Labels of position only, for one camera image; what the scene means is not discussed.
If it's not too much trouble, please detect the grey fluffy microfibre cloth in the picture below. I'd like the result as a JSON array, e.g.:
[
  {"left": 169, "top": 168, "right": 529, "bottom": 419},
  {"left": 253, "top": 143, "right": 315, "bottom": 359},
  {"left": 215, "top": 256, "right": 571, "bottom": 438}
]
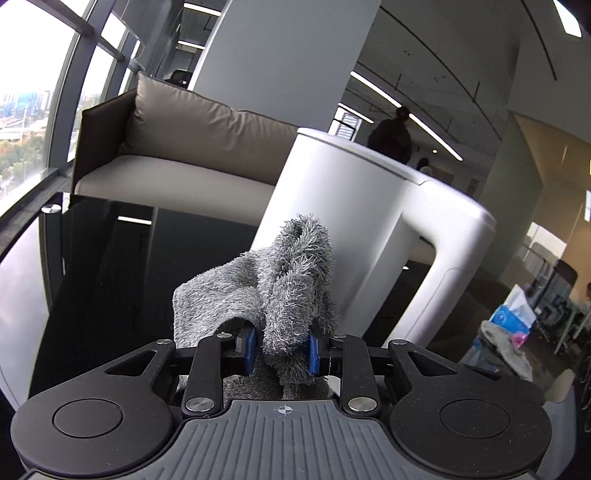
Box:
[{"left": 172, "top": 215, "right": 339, "bottom": 401}]

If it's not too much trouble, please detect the white plastic pitcher container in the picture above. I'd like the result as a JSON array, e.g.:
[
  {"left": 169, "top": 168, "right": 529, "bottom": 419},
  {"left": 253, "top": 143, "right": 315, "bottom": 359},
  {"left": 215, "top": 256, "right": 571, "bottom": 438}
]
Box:
[{"left": 252, "top": 128, "right": 496, "bottom": 347}]

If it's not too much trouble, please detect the grey crumpled rag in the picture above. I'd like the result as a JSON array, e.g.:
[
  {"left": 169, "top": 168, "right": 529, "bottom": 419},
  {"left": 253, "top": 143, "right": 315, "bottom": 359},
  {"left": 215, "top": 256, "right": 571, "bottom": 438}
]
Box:
[{"left": 480, "top": 321, "right": 533, "bottom": 382}]

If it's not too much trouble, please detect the blue tissue pack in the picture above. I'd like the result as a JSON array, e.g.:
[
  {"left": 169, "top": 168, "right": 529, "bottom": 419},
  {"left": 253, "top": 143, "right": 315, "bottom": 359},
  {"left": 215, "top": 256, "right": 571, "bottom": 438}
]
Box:
[{"left": 490, "top": 284, "right": 537, "bottom": 348}]

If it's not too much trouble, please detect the beige and brown sofa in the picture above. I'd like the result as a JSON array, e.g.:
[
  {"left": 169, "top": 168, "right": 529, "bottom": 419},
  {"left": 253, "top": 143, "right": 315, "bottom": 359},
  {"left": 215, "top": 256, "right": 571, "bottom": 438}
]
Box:
[{"left": 72, "top": 75, "right": 297, "bottom": 226}]

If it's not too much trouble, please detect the person in dark clothes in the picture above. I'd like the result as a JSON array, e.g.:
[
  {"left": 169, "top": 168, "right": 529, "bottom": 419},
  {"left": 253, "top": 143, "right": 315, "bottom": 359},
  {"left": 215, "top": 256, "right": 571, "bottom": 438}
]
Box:
[{"left": 368, "top": 106, "right": 413, "bottom": 164}]

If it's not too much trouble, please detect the beige sofa back cushion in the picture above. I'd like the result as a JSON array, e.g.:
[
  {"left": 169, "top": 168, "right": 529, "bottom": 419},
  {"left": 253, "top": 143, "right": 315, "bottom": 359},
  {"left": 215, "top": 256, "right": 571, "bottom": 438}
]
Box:
[{"left": 121, "top": 74, "right": 297, "bottom": 185}]

